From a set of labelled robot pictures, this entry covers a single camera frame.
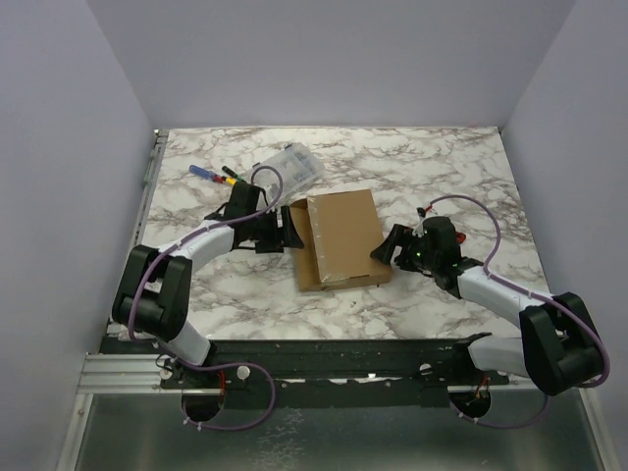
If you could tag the clear plastic organizer box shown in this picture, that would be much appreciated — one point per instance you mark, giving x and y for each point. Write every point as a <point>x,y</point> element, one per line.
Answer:
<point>298,167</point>

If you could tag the blue handled screwdriver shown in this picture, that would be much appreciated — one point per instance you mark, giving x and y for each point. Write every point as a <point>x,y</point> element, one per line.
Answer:
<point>205,174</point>

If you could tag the brown cardboard express box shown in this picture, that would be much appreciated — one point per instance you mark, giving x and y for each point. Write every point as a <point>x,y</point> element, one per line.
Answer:
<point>339,231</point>

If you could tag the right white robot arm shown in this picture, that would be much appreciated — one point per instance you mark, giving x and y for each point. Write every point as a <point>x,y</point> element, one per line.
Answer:
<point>558,347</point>

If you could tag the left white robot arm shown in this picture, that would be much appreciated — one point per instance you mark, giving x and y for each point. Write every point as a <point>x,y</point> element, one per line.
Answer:
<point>153,294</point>

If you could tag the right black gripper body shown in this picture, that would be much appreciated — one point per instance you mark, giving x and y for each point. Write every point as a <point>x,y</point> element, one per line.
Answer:
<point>401,249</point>

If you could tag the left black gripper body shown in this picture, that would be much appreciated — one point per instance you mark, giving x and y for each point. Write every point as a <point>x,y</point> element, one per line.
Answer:
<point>265,232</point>

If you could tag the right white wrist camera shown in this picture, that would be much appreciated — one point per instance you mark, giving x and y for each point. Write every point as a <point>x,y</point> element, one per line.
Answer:
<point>422,215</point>

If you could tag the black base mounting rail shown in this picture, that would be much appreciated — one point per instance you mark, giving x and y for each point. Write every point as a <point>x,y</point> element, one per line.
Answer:
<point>315,373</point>

